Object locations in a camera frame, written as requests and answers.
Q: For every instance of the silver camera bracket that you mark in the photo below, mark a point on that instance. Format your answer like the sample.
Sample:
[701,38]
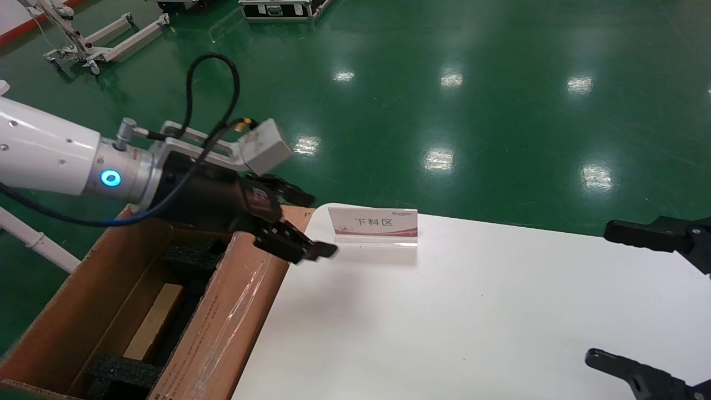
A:
[189,145]

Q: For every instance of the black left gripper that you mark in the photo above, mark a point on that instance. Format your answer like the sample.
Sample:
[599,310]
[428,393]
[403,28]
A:
[211,194]

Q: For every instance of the white red table sign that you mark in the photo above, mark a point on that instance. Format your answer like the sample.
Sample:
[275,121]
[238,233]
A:
[372,222]

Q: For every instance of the white wheeled lift stand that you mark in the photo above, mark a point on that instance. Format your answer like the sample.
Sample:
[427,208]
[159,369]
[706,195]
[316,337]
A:
[108,54]

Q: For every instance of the long black flight case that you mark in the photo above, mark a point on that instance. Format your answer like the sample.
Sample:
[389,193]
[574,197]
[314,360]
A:
[178,4]

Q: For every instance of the black flight case with latches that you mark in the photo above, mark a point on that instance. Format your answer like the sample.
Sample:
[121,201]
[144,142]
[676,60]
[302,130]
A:
[278,10]

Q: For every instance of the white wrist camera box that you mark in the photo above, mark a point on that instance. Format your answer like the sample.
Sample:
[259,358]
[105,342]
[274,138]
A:
[266,147]

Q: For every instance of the large open cardboard box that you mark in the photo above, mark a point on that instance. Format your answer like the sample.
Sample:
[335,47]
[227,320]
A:
[233,322]

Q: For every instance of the small cardboard box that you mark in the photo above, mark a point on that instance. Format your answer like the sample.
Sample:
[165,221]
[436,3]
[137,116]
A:
[153,322]

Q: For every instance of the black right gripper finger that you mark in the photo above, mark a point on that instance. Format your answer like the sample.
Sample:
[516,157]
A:
[666,236]
[639,375]

